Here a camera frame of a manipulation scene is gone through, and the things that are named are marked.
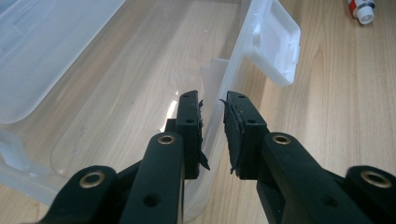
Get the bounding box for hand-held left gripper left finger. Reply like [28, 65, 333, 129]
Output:
[119, 90, 211, 224]

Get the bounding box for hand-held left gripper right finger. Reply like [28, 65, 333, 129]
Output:
[219, 90, 372, 224]

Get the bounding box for clear plastic storage box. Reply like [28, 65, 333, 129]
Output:
[0, 0, 302, 224]

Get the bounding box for white ointment tube red label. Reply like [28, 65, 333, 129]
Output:
[346, 0, 376, 26]

